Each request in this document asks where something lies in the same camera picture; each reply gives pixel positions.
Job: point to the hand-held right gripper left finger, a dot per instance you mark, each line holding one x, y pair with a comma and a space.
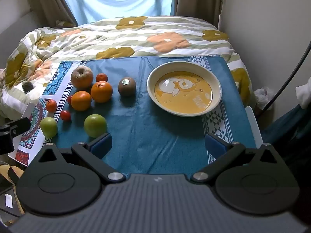
103, 142

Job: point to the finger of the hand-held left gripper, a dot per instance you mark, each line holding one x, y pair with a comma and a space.
20, 126

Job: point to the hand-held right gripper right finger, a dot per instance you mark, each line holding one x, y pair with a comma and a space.
215, 145

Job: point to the green apple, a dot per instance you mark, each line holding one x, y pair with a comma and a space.
95, 125
48, 127

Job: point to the red tomato with green stem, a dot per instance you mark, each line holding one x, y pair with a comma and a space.
51, 106

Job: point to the red cherry tomato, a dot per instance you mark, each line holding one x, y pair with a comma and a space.
65, 115
69, 100

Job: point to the large orange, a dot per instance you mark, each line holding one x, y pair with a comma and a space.
81, 100
101, 91

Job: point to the brown kiwi with sticker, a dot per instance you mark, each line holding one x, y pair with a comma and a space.
126, 87

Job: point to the small tangerine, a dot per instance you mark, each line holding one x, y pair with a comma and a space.
101, 77

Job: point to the brownish apple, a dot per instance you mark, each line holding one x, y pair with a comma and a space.
82, 77

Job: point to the black smartphone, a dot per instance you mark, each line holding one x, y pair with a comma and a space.
27, 87

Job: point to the blue patterned tablecloth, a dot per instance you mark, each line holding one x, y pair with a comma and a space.
145, 131

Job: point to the cardboard box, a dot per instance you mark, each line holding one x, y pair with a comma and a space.
8, 174

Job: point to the white plastic bag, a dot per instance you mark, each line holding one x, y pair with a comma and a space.
263, 98

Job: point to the dark blue cloth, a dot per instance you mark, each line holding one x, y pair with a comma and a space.
291, 126

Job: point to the white cloth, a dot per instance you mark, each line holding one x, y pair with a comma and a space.
305, 95

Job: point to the floral striped blanket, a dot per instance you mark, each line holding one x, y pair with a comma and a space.
109, 36

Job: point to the brown curtain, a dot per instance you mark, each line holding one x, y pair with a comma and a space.
53, 0
196, 0

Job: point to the sheer light blue curtain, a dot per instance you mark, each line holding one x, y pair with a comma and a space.
116, 0

